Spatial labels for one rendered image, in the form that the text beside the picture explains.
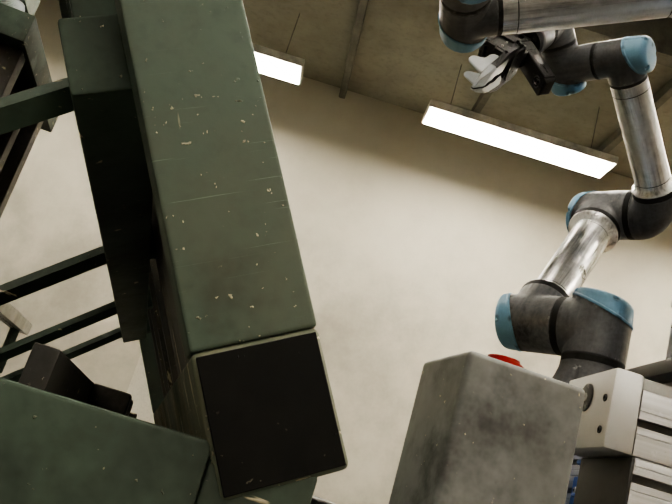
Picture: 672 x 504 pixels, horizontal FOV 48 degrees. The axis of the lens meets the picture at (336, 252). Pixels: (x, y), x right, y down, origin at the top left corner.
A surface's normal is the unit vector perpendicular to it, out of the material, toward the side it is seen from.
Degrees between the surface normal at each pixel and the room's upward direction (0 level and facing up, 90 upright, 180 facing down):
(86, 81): 90
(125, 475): 90
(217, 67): 90
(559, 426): 90
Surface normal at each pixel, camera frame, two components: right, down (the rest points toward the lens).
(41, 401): 0.24, -0.22
